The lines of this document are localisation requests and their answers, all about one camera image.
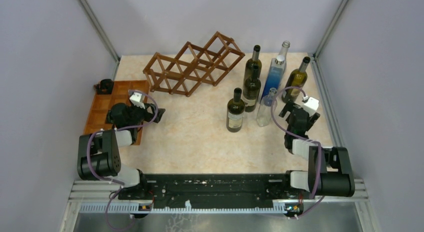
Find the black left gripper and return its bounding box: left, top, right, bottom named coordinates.
left=128, top=102, right=165, bottom=127

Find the small clear glass bottle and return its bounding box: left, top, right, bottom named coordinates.
left=256, top=88, right=277, bottom=127

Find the olive green wine bottle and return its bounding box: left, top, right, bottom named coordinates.
left=281, top=56, right=311, bottom=103

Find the green white-labelled wine bottle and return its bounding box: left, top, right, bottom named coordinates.
left=242, top=65, right=261, bottom=112

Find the blue square vodka bottle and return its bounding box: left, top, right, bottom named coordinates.
left=261, top=55, right=287, bottom=98

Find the clear glass wine bottle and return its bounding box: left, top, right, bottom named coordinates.
left=276, top=41, right=291, bottom=64

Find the dark green labelled wine bottle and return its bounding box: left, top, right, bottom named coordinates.
left=243, top=45, right=262, bottom=81

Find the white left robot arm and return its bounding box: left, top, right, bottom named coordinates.
left=77, top=103, right=166, bottom=199

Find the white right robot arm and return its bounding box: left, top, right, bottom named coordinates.
left=279, top=101, right=355, bottom=198

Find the brown wooden wine rack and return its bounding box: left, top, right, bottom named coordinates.
left=142, top=31, right=245, bottom=97

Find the brown wooden compartment tray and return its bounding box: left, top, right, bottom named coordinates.
left=83, top=80, right=150, bottom=135

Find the black object behind tray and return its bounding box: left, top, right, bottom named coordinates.
left=93, top=79, right=114, bottom=95

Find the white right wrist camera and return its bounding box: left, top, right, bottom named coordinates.
left=301, top=97, right=320, bottom=116

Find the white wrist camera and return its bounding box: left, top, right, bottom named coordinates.
left=129, top=92, right=146, bottom=109
left=301, top=97, right=320, bottom=116

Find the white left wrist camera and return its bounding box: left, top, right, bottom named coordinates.
left=129, top=92, right=146, bottom=109

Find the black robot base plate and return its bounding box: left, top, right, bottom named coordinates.
left=117, top=173, right=309, bottom=209

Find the aluminium frame rail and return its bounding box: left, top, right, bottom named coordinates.
left=309, top=0, right=381, bottom=231

